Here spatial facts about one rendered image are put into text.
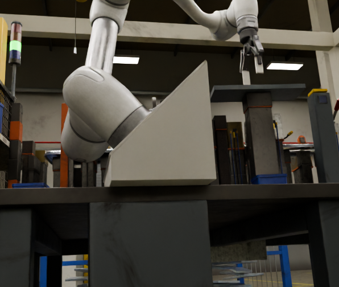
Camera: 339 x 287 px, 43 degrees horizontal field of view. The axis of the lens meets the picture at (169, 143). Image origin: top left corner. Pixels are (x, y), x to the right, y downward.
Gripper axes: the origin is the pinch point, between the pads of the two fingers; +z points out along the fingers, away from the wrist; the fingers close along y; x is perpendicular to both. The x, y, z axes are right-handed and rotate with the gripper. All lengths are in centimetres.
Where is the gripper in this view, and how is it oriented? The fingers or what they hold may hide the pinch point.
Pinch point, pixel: (252, 77)
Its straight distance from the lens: 182.1
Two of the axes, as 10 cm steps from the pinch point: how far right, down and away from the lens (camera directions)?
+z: 0.5, 9.6, -2.7
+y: 2.3, -2.7, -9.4
